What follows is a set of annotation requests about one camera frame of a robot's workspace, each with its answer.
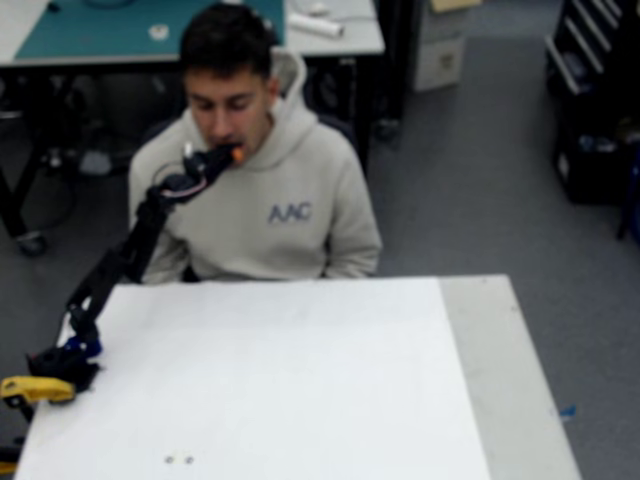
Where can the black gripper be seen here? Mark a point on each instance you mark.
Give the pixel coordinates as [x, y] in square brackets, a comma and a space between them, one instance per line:
[214, 160]

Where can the small orange food piece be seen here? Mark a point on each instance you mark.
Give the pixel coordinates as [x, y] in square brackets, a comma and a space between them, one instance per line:
[238, 153]

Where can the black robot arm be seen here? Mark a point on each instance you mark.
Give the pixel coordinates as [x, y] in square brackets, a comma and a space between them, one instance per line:
[120, 255]

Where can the man in beige hoodie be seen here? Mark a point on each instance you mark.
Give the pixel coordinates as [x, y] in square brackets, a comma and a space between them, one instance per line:
[280, 190]

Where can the white tape roll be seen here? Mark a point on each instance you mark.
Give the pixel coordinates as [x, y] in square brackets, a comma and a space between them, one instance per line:
[158, 31]

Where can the white paper roll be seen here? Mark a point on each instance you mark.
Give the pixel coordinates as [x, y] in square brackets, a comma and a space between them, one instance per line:
[317, 24]

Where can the green cutting mat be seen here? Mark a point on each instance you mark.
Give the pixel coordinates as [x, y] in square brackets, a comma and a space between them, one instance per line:
[100, 35]

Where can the grey workbench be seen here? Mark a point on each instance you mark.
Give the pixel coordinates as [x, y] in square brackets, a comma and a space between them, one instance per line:
[357, 35]

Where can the workbench caster wheel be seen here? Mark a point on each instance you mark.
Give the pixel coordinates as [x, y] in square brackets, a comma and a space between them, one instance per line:
[32, 244]

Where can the white paper sheet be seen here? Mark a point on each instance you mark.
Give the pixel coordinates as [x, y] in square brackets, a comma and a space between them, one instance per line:
[260, 380]

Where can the white cabinet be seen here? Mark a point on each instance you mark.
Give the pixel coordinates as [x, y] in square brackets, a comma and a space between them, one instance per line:
[440, 55]

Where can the black shelf rack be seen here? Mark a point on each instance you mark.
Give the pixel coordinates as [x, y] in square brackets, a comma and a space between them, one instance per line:
[590, 100]

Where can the blue tape piece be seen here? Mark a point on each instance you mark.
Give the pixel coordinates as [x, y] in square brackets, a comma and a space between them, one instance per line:
[566, 411]

